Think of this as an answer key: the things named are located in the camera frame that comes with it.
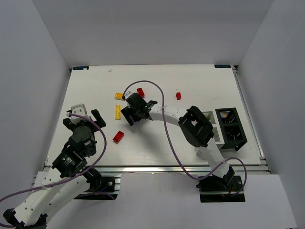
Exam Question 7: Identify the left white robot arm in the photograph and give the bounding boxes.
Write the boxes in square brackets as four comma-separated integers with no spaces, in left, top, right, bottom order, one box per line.
[3,104,106,229]

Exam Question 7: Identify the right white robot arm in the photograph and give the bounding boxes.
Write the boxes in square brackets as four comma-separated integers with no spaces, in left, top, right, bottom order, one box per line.
[121,92,234,185]

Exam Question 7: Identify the red lego brick top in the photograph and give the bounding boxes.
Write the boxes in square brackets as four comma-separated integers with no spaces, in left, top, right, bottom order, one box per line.
[137,88,145,98]

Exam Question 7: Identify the red lego brick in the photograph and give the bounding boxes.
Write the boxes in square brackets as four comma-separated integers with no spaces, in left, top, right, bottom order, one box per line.
[112,131,124,144]
[137,88,145,98]

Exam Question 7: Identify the long yellow lego plate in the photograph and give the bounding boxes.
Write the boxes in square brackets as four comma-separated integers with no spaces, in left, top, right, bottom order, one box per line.
[115,105,121,120]

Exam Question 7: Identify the yellow lego brick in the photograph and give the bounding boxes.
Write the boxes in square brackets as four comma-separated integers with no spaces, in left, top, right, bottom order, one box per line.
[114,93,125,101]

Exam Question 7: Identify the red lego brick centre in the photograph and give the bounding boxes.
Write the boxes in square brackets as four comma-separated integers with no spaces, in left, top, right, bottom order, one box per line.
[112,131,124,144]

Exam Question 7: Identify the small red lego right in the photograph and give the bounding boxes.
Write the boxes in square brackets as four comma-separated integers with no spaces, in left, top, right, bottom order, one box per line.
[176,92,182,100]

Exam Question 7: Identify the left blue corner label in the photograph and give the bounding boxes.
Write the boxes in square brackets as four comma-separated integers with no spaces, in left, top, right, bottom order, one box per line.
[72,66,89,71]

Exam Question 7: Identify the blue corner label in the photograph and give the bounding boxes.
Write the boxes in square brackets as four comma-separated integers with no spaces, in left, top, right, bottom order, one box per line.
[214,64,231,69]
[72,66,89,71]

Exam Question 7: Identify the white slotted container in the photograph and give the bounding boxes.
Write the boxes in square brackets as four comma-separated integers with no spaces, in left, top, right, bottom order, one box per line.
[195,110,225,156]

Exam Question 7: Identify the right blue corner label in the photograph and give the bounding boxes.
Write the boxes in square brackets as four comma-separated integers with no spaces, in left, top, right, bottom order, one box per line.
[214,64,231,69]

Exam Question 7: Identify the black slotted container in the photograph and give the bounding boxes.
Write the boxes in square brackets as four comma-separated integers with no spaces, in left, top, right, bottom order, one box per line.
[215,108,247,151]

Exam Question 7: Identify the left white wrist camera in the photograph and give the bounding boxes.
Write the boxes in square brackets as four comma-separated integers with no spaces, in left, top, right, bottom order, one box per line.
[67,104,89,125]

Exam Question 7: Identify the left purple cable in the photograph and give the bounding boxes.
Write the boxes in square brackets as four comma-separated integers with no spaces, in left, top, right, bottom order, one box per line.
[0,113,107,226]

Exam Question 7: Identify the purple cable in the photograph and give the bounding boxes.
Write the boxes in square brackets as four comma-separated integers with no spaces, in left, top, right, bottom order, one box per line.
[123,80,247,197]
[0,113,107,226]

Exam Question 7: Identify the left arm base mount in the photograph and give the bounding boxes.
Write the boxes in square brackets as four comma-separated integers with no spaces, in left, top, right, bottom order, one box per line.
[74,173,121,200]

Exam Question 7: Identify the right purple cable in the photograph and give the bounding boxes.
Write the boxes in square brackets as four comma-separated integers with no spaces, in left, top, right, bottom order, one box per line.
[123,80,247,197]

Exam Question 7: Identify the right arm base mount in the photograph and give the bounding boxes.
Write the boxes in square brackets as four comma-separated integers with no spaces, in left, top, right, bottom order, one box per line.
[196,176,245,203]

